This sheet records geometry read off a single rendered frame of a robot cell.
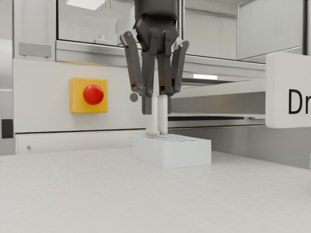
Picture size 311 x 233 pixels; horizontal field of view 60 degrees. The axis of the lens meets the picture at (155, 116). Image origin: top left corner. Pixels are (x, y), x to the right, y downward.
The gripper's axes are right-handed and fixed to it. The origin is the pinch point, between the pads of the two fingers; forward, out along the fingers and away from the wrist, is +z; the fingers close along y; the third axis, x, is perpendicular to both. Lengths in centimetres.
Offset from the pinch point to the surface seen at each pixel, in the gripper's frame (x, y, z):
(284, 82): 16.6, -11.7, -4.8
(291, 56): 16.7, -13.2, -8.6
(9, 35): -342, 9, -96
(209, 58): -16.1, -26.9, -15.1
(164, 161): 8.7, 4.0, 6.4
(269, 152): -15, -52, 13
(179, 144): 8.9, 1.5, 4.2
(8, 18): -342, 10, -117
